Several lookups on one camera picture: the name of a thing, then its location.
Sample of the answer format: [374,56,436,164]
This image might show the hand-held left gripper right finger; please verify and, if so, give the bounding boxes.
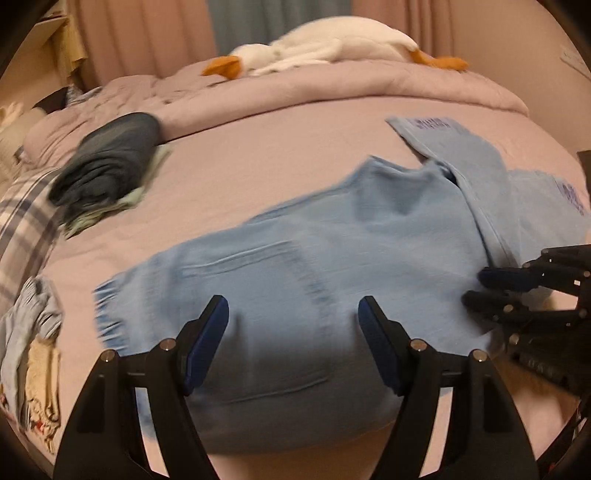
[358,295,540,480]

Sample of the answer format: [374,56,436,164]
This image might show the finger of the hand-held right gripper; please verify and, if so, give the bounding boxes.
[478,247,591,296]
[462,290,591,334]

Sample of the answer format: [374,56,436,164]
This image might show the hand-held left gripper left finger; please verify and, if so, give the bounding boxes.
[53,295,230,480]

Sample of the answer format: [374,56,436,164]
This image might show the light blue denim pants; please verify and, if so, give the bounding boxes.
[92,115,591,455]

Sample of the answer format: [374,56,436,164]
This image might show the cream printed cloth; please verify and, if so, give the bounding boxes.
[21,339,63,437]

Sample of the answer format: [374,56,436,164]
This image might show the light blue shorts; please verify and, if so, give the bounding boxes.
[0,275,64,393]

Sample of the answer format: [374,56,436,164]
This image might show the pink bed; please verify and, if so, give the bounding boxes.
[0,59,591,480]

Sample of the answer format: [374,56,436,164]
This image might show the folded pale green cloth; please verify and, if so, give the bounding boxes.
[62,142,174,239]

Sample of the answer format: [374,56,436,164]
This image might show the folded dark blue jeans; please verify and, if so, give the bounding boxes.
[48,112,160,220]

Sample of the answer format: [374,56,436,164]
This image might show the plaid pillow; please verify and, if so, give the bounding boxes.
[0,166,66,319]

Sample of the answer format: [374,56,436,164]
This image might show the pink duvet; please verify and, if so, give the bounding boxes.
[25,59,530,163]

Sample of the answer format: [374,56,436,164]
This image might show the pink curtain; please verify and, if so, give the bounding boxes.
[76,0,218,86]
[351,0,455,58]

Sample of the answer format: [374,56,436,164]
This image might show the checked shirt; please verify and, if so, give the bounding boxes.
[65,84,102,108]

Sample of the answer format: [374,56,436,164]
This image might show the dark cloth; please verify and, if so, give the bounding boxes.
[33,88,70,114]

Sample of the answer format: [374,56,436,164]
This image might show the white pillow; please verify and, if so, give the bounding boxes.
[0,102,46,160]

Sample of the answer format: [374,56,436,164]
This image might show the white goose plush toy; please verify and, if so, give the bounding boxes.
[202,16,470,80]

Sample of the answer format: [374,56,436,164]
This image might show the grey-blue curtain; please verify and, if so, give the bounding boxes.
[208,0,354,54]

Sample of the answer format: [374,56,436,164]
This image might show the yellow cloth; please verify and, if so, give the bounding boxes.
[54,17,86,81]

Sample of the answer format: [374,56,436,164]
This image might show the cardboard box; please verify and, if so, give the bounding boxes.
[23,16,70,61]

